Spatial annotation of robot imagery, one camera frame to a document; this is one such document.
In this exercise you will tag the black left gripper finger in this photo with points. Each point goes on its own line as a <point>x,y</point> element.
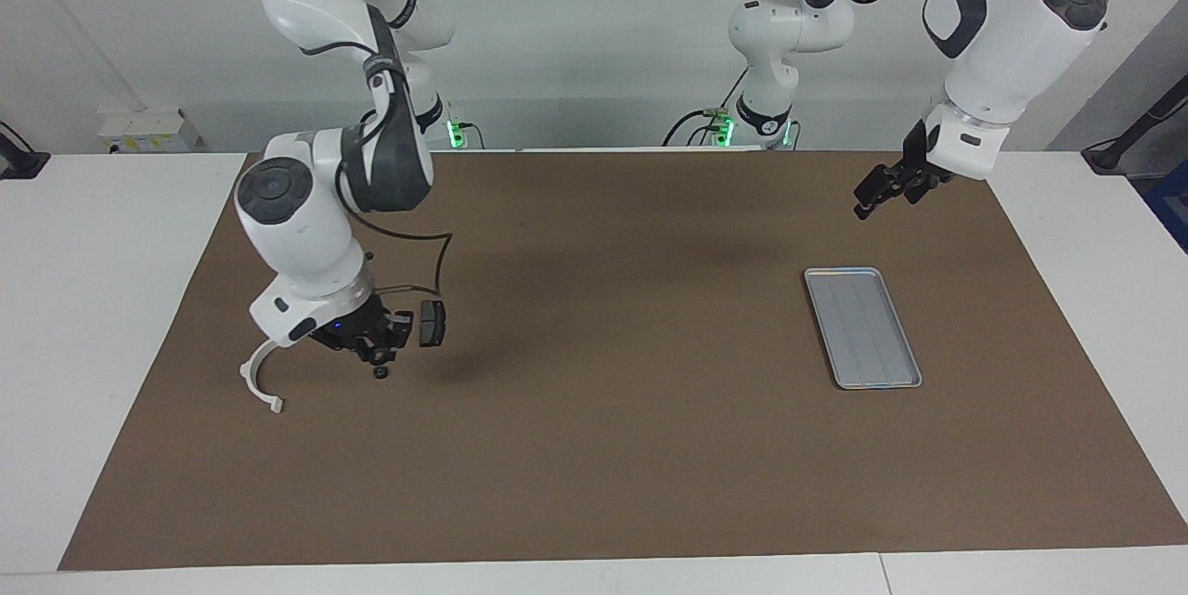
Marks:
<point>874,194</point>
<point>919,193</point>

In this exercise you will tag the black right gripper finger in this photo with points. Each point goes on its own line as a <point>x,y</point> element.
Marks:
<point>399,346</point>
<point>365,355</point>

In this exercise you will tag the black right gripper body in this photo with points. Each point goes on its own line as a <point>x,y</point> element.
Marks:
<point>367,330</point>

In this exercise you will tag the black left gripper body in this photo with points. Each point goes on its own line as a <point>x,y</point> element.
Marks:
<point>919,173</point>

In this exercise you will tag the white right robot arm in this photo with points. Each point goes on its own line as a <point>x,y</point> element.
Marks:
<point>297,242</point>

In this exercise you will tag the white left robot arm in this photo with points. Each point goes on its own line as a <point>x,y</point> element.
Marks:
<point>1002,29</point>

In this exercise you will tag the silver metal tray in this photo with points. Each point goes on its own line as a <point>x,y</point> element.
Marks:
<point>863,328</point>

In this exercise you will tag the rectangular dark brake pad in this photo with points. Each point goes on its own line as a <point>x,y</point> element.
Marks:
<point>432,324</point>

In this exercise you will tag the black stand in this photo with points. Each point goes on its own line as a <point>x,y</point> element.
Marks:
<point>1128,135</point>

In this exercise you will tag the brown table mat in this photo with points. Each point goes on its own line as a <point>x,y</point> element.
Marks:
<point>613,446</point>

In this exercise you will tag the blue object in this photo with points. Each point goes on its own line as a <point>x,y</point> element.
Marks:
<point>1171,205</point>

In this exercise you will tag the black table clamp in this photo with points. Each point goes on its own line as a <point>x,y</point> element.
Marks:
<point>19,159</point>

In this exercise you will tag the white semicircular bracket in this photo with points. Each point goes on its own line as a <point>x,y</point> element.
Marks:
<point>252,386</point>

